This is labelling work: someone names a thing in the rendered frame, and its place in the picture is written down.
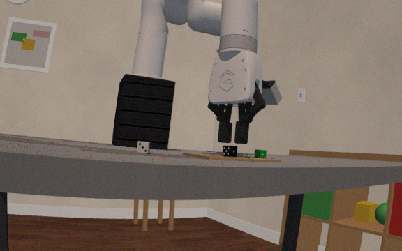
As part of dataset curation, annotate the white die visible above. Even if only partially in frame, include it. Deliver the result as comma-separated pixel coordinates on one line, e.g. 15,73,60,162
137,141,150,154

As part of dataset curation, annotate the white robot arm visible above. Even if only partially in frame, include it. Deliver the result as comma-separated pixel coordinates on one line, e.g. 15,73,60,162
131,0,282,105

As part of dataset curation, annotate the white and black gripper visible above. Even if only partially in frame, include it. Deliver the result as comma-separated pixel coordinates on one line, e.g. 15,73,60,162
208,48,266,144

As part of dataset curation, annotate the green die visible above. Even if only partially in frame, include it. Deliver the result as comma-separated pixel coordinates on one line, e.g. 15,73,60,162
254,149,267,158

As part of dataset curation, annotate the black die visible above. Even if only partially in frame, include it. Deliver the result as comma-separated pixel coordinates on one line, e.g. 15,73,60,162
223,146,237,157

